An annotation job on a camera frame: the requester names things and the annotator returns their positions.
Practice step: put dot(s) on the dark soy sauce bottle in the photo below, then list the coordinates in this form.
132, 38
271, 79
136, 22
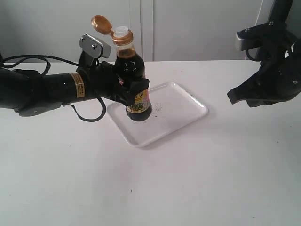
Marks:
128, 64

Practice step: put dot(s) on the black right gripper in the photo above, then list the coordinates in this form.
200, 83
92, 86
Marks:
277, 80

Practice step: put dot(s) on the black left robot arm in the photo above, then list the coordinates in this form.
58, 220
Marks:
30, 93

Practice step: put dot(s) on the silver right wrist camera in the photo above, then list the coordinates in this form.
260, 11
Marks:
253, 37

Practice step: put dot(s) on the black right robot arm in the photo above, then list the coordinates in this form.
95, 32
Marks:
280, 12

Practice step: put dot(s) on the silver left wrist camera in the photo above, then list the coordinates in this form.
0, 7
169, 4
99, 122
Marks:
92, 49

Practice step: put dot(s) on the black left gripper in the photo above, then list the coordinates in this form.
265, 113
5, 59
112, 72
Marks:
100, 80

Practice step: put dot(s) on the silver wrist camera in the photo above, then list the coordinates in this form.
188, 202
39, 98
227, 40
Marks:
92, 49
253, 37

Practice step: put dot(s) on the white rectangular plastic tray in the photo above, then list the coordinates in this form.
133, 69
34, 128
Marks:
172, 109

